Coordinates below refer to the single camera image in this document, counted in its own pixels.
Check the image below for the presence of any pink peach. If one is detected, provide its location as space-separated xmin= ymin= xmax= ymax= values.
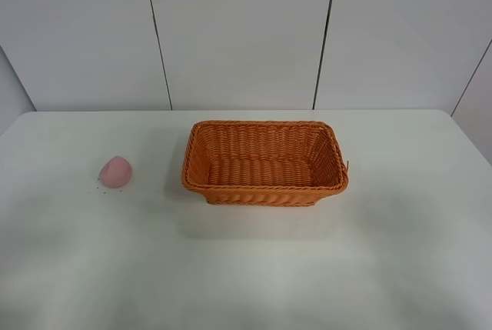
xmin=99 ymin=156 xmax=132 ymax=188

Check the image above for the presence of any orange woven basket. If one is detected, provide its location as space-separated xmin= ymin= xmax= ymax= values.
xmin=181 ymin=120 xmax=349 ymax=207

